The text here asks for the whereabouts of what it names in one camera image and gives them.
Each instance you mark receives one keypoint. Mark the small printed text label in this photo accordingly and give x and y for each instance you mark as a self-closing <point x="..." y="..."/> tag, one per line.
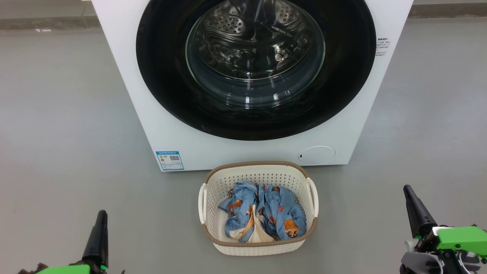
<point x="382" y="46"/>

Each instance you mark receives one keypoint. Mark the white front-load washing machine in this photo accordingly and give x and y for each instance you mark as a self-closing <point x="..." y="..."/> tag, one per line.
<point x="121" y="95"/>

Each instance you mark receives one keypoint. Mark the round black glass washer door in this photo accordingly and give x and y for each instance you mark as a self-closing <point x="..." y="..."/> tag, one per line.
<point x="163" y="76"/>

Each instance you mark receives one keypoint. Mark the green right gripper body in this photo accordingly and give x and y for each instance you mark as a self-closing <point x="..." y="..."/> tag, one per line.
<point x="460" y="239"/>

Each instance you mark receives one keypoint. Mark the round white filter cover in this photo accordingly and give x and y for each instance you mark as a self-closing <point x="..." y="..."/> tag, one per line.
<point x="316" y="155"/>

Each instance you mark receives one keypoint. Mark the blue bear-print garment cream lining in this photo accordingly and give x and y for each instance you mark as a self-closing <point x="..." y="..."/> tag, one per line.
<point x="237" y="213"/>

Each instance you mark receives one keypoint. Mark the cream perforated laundry basket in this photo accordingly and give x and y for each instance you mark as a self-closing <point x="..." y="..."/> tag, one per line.
<point x="262" y="173"/>

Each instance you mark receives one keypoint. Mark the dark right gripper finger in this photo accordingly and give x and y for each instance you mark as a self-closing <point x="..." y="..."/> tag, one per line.
<point x="418" y="217"/>

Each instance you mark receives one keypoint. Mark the blue energy label sticker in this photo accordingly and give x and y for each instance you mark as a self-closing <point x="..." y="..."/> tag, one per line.
<point x="169" y="160"/>

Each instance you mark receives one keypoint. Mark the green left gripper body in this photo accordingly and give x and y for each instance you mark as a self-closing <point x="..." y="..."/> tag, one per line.
<point x="64" y="270"/>

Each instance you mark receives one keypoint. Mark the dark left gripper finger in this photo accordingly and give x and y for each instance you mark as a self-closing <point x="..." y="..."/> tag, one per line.
<point x="97" y="243"/>

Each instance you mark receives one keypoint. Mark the stainless steel washing machine drum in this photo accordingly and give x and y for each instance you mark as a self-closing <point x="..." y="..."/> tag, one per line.
<point x="243" y="34"/>

